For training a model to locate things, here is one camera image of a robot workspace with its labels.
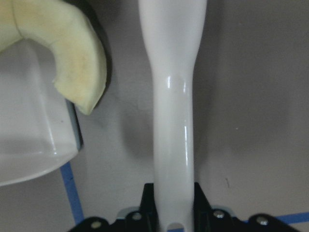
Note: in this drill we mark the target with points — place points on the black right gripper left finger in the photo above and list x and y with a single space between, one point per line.
144 219

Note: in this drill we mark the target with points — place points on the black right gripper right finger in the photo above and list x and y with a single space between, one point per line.
212 219

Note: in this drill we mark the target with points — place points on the beige plastic dustpan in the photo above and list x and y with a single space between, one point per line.
39 129

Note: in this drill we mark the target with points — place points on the yellow toy trash piece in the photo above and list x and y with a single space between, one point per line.
81 68

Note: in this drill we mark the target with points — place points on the beige hand brush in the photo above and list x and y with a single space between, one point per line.
172 32

